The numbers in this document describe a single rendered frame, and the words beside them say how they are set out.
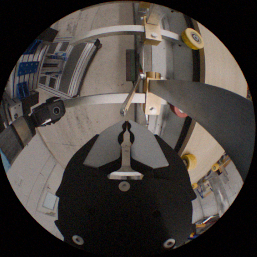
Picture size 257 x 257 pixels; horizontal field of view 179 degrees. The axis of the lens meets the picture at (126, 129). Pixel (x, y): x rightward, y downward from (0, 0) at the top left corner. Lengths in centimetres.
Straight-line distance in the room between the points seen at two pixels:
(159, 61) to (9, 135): 66
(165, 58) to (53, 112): 58
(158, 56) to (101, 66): 81
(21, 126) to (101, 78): 106
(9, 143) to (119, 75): 112
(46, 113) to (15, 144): 12
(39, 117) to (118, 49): 113
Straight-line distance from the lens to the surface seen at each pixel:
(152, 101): 26
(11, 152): 25
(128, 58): 43
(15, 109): 63
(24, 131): 25
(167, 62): 57
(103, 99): 27
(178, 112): 26
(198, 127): 37
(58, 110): 24
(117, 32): 32
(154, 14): 30
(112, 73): 114
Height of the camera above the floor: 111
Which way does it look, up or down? 58 degrees down
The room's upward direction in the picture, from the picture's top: 179 degrees counter-clockwise
